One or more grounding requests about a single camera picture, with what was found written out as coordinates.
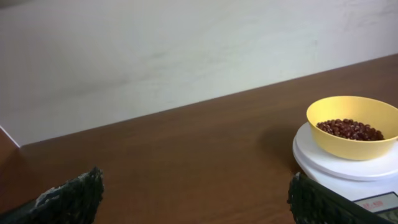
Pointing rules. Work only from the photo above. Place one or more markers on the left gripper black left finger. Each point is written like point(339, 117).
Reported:
point(74, 202)

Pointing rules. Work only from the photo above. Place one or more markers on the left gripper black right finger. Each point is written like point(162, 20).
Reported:
point(312, 203)

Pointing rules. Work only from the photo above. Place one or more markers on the white digital kitchen scale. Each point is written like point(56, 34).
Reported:
point(370, 184)

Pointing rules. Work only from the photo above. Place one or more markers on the red beans in bowl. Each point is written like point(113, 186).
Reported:
point(350, 129)

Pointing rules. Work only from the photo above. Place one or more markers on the yellow plastic bowl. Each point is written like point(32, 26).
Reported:
point(377, 114)

